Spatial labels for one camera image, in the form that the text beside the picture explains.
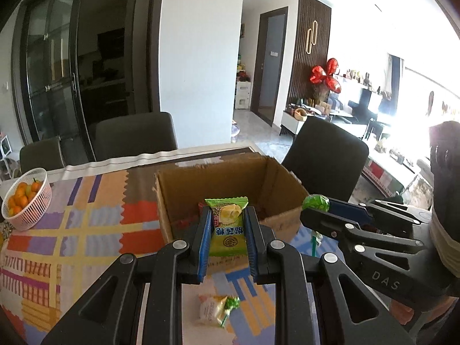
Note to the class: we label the brown cardboard box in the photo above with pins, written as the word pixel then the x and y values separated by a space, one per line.
pixel 271 189

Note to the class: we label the black glass sliding door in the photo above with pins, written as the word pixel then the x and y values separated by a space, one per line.
pixel 45 77

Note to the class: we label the white storage shelf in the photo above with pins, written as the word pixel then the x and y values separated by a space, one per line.
pixel 243 87

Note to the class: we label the pale yellow snack packet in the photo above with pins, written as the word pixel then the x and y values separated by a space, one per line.
pixel 212 310

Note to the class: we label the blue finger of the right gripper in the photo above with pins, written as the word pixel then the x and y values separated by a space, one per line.
pixel 374 212
pixel 331 224

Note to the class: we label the operator hand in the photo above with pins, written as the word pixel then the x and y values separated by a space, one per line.
pixel 438 317

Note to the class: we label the black chair far middle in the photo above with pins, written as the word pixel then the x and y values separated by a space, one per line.
pixel 132 135

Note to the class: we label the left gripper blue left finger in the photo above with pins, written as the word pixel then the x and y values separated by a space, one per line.
pixel 202 242

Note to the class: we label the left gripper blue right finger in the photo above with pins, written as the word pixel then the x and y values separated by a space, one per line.
pixel 256 247

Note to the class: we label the green polka-dot lollipop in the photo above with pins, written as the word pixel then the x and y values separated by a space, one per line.
pixel 229 303

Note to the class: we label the black chair far left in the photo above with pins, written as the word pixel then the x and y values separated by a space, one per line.
pixel 46 154

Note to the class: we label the red heart balloons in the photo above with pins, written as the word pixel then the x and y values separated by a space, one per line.
pixel 320 75

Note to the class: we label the colourful patterned table mat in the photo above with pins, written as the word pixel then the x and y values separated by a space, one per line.
pixel 91 221

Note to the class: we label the black chair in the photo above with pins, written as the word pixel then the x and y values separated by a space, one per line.
pixel 46 154
pixel 326 159
pixel 132 135

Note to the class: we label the pink basket of oranges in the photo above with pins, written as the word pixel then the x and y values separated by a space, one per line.
pixel 27 200

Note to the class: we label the black chair right side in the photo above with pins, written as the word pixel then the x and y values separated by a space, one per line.
pixel 326 159

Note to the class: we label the yellow green candy packet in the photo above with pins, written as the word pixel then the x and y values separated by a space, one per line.
pixel 228 238

